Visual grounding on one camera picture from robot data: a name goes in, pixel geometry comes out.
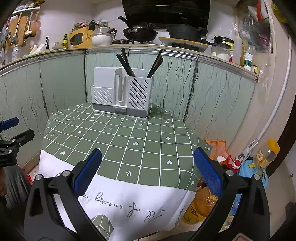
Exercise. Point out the pink spoon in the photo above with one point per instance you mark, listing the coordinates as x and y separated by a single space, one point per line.
34 27

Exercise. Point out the white squeeze bottle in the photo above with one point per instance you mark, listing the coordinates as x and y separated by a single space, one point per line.
237 51

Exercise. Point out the glass jar black lid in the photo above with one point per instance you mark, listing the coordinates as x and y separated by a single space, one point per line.
222 53

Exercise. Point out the red plastic packet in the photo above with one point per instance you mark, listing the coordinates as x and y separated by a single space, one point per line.
29 178

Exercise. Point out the perforated metal cylinder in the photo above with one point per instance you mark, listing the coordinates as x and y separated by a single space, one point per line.
16 53

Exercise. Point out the dark sauce bottle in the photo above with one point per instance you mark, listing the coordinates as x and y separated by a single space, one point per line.
47 44

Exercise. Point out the clear plastic bag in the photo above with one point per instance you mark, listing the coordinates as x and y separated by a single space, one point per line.
256 30

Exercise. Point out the small seasoning jar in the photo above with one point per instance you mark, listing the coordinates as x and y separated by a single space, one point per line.
254 69

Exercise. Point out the white bowl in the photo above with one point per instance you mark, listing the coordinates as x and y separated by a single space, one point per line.
101 39

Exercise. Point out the yellow lid jar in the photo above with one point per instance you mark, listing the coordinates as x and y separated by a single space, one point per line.
264 155

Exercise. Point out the round wooden board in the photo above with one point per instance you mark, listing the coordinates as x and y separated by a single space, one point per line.
180 41

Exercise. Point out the metal ladle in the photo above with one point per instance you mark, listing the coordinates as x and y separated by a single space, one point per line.
14 39

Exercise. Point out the wall rack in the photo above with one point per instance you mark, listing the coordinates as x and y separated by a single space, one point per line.
25 10

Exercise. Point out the white ladle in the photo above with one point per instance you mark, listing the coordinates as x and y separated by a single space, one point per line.
27 31

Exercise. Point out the metal clip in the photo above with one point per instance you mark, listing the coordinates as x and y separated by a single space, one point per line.
248 150

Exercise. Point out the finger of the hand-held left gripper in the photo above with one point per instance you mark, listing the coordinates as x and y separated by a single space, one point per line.
10 122
25 135

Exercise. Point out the orange plastic bag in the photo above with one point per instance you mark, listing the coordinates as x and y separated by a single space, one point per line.
217 148

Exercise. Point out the person's grey clothing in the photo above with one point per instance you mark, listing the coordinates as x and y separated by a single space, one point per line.
17 185

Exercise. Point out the wooden cutting board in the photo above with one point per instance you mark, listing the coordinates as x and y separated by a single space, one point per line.
19 30

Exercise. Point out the blue plastic container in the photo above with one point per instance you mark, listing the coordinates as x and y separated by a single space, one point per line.
252 171

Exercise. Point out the white paper packet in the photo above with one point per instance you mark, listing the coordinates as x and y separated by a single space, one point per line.
38 49

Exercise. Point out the green checkered tablecloth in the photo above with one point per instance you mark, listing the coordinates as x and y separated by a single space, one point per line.
138 143

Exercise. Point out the red cap bottle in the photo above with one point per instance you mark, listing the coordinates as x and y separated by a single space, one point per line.
235 165

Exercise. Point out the white plastic utensil holder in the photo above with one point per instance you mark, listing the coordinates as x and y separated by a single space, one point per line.
104 78

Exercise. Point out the black range hood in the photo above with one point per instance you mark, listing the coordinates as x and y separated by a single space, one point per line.
166 10

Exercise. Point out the black cast iron pot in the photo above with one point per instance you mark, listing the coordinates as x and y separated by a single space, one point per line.
185 33

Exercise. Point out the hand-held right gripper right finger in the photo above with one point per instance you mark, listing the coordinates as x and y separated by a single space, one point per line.
208 173

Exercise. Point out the green glass bottle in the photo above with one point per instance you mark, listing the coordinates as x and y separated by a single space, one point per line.
65 42

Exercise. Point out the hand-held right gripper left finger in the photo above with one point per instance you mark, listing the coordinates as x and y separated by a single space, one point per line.
87 175

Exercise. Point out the white pipe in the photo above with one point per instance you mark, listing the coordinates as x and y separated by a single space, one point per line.
281 97

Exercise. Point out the black wok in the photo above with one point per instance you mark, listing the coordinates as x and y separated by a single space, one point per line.
140 33

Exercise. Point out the green label bottle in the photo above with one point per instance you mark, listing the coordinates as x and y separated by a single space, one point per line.
248 61

